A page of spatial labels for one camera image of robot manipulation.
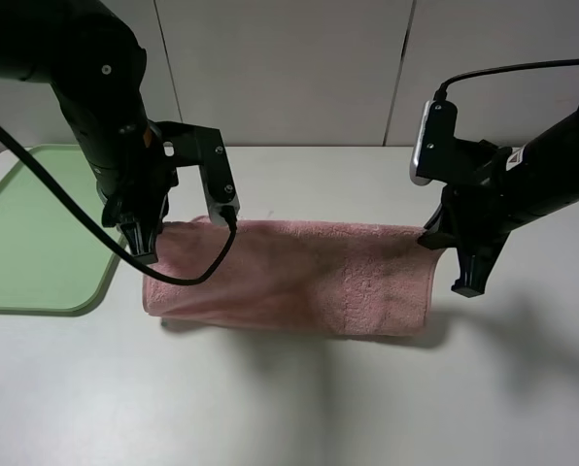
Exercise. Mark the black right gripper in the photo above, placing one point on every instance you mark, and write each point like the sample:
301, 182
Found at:
472, 214

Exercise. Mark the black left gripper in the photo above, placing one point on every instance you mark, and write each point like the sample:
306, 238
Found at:
134, 192

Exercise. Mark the pink fluffy towel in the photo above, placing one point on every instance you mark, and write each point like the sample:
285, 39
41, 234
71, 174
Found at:
335, 278

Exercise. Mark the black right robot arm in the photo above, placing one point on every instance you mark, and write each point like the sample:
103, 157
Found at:
542, 176

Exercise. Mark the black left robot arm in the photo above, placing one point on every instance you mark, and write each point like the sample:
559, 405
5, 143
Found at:
95, 66

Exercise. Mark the green plastic tray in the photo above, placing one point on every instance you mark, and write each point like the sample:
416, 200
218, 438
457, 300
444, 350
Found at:
50, 265

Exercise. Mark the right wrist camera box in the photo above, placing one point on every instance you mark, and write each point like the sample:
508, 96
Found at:
434, 157

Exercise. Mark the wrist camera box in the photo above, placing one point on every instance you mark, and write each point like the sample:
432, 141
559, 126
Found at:
203, 147
434, 157

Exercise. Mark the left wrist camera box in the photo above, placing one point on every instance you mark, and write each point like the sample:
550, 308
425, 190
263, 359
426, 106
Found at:
203, 147

